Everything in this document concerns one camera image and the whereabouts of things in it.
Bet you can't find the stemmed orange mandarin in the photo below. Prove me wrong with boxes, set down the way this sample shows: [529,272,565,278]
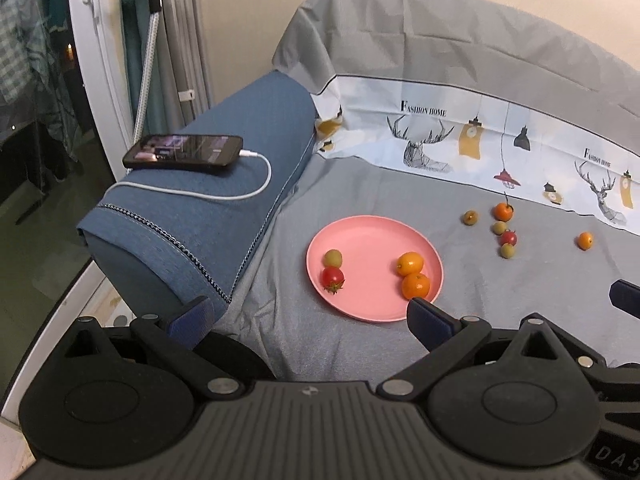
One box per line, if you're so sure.
[492,195,516,223]

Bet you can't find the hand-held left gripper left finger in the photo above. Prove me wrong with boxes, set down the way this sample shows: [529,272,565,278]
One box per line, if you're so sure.
[50,296,247,402]

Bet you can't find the white charging cable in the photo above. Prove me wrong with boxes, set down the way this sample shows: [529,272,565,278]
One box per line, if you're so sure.
[102,149,272,206]

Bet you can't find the white door frame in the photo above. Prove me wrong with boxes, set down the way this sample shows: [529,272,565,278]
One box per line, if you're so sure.
[65,0,136,171]

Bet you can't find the grey curtain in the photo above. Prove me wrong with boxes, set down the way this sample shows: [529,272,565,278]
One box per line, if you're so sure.
[157,0,216,126]

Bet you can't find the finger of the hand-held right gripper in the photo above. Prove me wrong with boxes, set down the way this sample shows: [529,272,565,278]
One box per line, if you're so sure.
[575,353,640,387]
[610,280,640,318]

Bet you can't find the pink plate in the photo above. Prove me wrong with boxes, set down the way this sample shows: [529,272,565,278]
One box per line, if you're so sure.
[306,215,444,323]

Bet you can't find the teal curtain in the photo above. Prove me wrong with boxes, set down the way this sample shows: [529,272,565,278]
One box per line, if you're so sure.
[119,0,168,136]

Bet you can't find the striped pole with black handle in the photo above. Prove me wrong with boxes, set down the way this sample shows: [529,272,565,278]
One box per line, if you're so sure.
[131,0,164,146]

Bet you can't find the blue sofa armrest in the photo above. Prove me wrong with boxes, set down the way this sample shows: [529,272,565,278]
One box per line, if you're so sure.
[76,70,319,326]

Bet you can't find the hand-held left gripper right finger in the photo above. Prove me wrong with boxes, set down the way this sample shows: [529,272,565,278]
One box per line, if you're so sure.
[376,296,572,403]

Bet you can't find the white dotted floor mat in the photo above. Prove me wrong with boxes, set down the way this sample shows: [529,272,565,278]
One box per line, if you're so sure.
[97,280,136,328]

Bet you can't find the black smartphone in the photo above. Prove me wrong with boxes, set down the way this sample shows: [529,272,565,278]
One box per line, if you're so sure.
[122,133,244,175]

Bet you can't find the grey printed sheet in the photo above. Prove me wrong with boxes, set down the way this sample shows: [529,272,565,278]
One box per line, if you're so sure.
[220,0,640,386]

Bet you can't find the hanging clothes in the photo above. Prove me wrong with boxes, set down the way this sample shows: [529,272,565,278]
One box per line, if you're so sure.
[0,0,83,161]

